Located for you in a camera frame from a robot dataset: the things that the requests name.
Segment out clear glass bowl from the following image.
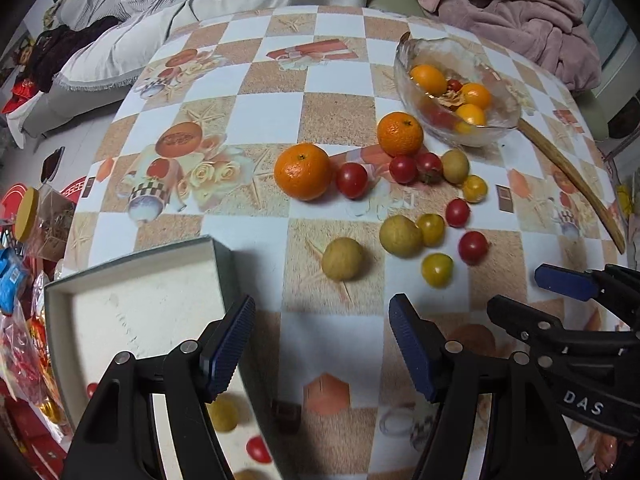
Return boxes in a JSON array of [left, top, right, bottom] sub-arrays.
[[393, 31, 521, 148]]

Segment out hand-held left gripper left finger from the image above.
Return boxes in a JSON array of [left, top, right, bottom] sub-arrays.
[[60, 295, 257, 480]]

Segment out blue snack packets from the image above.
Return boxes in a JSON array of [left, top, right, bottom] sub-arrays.
[[0, 247, 27, 313]]

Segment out dark brown small object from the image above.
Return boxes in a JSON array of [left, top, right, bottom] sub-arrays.
[[41, 146, 66, 183]]

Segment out curved wooden stick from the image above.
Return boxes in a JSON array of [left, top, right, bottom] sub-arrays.
[[517, 119, 627, 255]]

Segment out grey white shallow box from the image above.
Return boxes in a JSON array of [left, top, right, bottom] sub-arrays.
[[44, 238, 273, 480]]

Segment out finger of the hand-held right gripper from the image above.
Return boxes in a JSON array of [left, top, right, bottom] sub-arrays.
[[534, 262, 640, 321], [486, 295, 640, 362]]

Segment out clear jar with yellow lid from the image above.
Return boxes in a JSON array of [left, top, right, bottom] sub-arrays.
[[12, 185, 76, 261]]

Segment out red snack packets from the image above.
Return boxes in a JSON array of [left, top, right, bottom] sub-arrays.
[[0, 310, 66, 441]]

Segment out mandarin orange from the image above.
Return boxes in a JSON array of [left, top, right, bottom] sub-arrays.
[[376, 111, 425, 157], [274, 143, 333, 202]]

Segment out pink fleece blanket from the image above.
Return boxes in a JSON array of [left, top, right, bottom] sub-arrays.
[[377, 0, 601, 93]]

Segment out yellow cherry tomato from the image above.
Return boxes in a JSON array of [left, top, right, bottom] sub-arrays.
[[207, 394, 239, 433], [417, 213, 446, 247], [461, 175, 488, 204], [421, 253, 454, 289]]

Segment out white ribbed panel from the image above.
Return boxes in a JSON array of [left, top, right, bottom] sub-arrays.
[[580, 0, 640, 71]]

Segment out dark maroon cloth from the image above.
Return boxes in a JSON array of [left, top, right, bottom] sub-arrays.
[[25, 17, 121, 93]]

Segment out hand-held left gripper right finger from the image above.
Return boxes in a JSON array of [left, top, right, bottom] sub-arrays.
[[389, 294, 586, 480]]

